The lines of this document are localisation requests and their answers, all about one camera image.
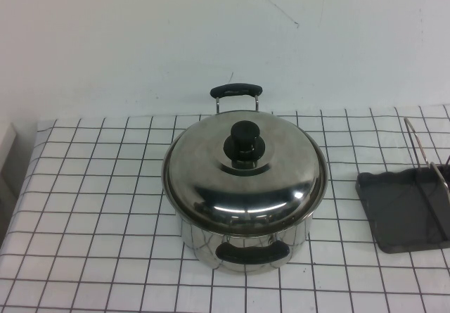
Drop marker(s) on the steel pot lid black knob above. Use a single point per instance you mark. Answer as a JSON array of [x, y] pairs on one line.
[[211, 172]]

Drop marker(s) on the white black-grid tablecloth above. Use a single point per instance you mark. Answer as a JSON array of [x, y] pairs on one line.
[[105, 186]]

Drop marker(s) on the white ledge block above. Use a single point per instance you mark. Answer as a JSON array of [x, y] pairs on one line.
[[7, 151]]

